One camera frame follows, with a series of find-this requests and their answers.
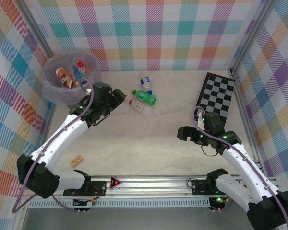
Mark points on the brown coffee drink bottle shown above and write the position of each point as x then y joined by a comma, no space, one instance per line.
64,77

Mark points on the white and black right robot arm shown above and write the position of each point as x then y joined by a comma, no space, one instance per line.
240,165

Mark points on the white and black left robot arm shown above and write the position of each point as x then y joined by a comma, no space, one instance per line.
62,134

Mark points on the translucent purple waste bin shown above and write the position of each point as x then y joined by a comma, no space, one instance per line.
52,93

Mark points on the white bottle with red cap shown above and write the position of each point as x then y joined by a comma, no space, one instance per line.
139,106

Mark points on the green plastic bottle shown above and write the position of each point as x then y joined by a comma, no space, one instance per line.
145,97

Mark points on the small blue label bottle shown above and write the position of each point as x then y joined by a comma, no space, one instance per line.
145,81

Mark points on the black and grey checkerboard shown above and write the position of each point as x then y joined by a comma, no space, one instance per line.
218,95

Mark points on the small wooden block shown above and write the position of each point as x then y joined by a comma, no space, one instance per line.
76,160

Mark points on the small green circuit board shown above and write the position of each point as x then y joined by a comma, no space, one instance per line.
86,203
217,200

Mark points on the red triangle warning sticker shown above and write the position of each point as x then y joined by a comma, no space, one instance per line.
115,183

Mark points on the aluminium frame side rail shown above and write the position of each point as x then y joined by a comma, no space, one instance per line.
242,107

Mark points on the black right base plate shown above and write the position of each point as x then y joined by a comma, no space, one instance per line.
201,187

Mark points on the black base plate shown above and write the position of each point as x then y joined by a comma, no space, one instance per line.
98,186
201,187

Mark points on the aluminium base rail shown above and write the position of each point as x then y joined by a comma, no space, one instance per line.
158,185

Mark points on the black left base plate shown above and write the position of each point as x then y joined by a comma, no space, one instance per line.
98,186

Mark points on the aluminium frame post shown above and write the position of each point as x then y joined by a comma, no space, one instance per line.
252,36
34,26

